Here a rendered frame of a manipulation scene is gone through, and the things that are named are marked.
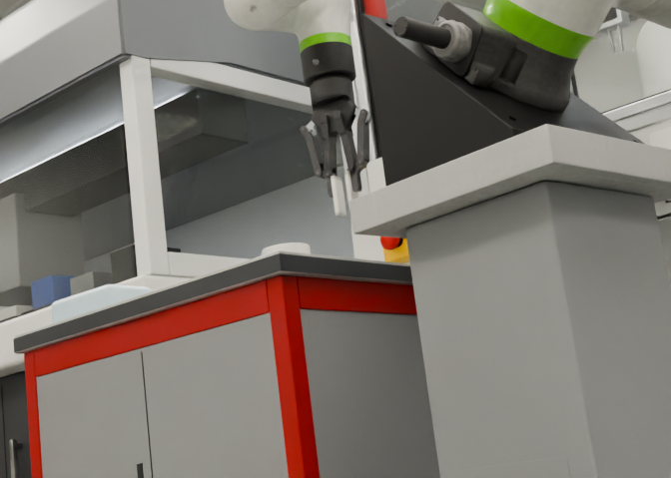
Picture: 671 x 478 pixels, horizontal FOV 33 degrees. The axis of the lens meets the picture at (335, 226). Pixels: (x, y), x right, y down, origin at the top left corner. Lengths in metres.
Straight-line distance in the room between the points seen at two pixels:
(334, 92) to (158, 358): 0.57
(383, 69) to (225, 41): 1.35
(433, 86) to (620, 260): 0.27
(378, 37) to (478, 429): 0.44
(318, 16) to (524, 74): 0.79
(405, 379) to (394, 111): 0.53
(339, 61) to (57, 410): 0.74
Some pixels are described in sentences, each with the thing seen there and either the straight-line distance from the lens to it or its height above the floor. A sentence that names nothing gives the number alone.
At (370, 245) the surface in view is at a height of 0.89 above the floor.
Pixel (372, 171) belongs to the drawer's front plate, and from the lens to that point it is 1.75.
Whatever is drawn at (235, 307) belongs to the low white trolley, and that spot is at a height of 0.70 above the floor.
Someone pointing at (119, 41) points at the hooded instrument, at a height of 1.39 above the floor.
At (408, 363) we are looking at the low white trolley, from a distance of 1.67.
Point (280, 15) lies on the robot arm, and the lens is 1.93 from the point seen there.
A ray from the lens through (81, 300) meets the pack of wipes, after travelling 1.86.
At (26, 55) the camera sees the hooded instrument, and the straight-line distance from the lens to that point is 2.69.
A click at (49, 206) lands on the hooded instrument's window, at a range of 2.56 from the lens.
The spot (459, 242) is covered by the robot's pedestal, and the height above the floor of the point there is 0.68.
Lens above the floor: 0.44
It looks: 13 degrees up
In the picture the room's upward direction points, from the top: 7 degrees counter-clockwise
